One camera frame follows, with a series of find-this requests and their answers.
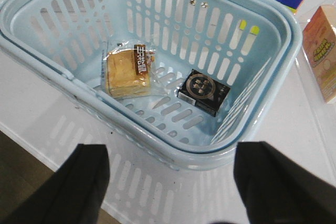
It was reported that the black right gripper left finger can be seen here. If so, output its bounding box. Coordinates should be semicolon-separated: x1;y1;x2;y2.
2;144;109;223

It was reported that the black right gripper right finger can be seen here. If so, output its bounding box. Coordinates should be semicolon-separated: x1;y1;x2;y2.
234;142;335;223

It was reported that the black tissue pack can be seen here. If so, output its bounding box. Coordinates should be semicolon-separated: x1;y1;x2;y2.
176;69;230;117

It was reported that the packaged bread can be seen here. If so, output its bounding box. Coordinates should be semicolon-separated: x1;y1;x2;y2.
101;38;169;100

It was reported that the light blue plastic basket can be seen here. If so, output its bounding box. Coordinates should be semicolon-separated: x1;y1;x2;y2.
1;0;302;170

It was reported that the clear acrylic right shelf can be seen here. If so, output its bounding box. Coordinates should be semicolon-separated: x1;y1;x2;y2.
293;0;336;162

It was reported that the orange pink carton box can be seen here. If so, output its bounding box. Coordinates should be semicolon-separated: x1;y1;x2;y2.
303;5;335;104

